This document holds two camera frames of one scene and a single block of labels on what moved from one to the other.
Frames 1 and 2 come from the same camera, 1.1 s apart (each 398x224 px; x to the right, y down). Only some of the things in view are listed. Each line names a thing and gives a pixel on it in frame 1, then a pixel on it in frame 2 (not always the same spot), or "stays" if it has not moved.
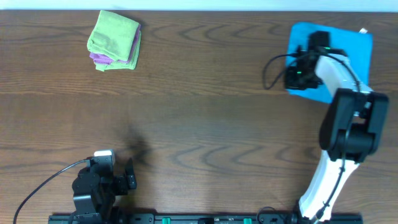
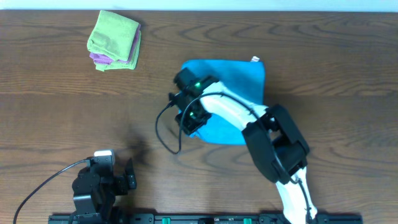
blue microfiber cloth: [356, 45] -> [245, 78]
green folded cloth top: [113, 37] stays
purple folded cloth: [100, 59] stays
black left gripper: [125, 181] stays
